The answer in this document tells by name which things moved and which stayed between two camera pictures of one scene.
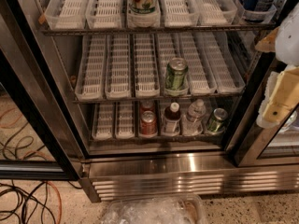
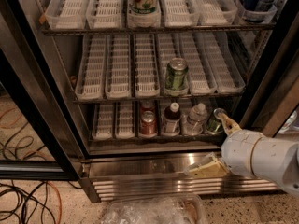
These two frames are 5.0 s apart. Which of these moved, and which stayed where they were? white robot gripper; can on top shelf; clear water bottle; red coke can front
Moved: white robot gripper
Stayed: red coke can front; clear water bottle; can on top shelf
